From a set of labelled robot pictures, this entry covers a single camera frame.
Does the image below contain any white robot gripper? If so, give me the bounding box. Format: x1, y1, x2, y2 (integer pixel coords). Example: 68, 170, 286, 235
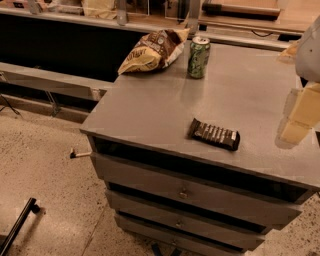
280, 16, 320, 144

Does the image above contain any dark chocolate rxbar wrapper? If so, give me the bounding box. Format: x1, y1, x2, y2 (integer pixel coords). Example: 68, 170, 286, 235
188, 118, 240, 151

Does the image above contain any middle grey drawer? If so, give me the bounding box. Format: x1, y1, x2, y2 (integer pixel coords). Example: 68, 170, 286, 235
105, 189, 268, 252

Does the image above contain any grey drawer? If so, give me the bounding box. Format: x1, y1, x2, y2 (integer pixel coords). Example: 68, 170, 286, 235
113, 213, 246, 256
105, 189, 268, 252
91, 153, 301, 233

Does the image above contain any green soda can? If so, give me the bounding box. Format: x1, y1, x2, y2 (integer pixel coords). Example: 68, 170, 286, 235
187, 36, 210, 79

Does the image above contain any grey drawer cabinet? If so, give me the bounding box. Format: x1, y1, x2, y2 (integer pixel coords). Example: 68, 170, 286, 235
81, 45, 320, 256

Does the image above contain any top grey drawer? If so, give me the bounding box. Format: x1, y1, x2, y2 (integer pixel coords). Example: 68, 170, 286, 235
91, 153, 301, 233

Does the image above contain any bottom grey drawer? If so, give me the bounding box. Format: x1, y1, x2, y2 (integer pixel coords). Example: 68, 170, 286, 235
113, 213, 246, 256

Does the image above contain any yellow brown chip bag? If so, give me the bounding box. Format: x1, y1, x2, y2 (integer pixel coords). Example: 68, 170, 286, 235
118, 28, 189, 75

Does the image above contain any black metal bar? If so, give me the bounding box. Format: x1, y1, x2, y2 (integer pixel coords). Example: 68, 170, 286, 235
0, 198, 40, 256

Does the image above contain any wooden rolling pin handle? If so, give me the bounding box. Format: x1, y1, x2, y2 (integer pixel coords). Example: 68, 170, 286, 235
202, 0, 281, 20

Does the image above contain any small side handle peg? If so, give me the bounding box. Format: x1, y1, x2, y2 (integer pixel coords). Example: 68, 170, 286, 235
69, 148, 92, 159

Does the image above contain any grey metal rail frame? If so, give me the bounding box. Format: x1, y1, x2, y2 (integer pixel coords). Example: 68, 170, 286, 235
0, 62, 112, 101

